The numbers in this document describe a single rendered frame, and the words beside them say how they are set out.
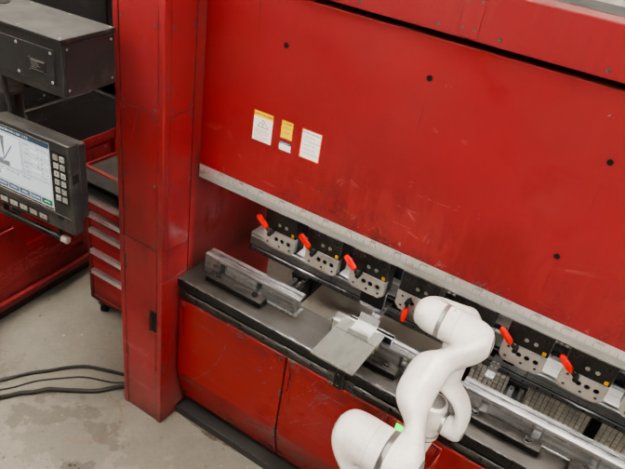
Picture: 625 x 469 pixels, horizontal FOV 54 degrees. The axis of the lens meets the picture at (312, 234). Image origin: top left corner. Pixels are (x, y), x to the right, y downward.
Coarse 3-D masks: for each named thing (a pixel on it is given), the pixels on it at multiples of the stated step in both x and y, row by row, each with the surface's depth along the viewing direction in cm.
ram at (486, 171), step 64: (256, 0) 207; (320, 0) 199; (256, 64) 217; (320, 64) 203; (384, 64) 191; (448, 64) 181; (512, 64) 171; (320, 128) 214; (384, 128) 200; (448, 128) 189; (512, 128) 178; (576, 128) 169; (320, 192) 225; (384, 192) 210; (448, 192) 197; (512, 192) 186; (576, 192) 176; (384, 256) 221; (448, 256) 207; (512, 256) 194; (576, 256) 183; (576, 320) 192
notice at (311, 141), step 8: (304, 128) 217; (304, 136) 218; (312, 136) 216; (320, 136) 215; (304, 144) 220; (312, 144) 218; (320, 144) 216; (304, 152) 221; (312, 152) 219; (312, 160) 221
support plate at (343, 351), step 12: (348, 324) 242; (336, 336) 235; (348, 336) 236; (372, 336) 238; (324, 348) 228; (336, 348) 229; (348, 348) 230; (360, 348) 231; (372, 348) 232; (324, 360) 224; (336, 360) 224; (348, 360) 225; (360, 360) 226; (348, 372) 220
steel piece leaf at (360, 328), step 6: (354, 324) 242; (360, 324) 243; (366, 324) 243; (348, 330) 237; (354, 330) 236; (360, 330) 239; (366, 330) 240; (372, 330) 240; (360, 336) 235; (366, 336) 237
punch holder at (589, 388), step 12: (576, 348) 195; (576, 360) 197; (588, 360) 195; (600, 360) 192; (564, 372) 200; (588, 372) 196; (600, 372) 194; (612, 372) 192; (564, 384) 202; (576, 384) 200; (588, 384) 198; (600, 384) 196; (588, 396) 199; (600, 396) 197
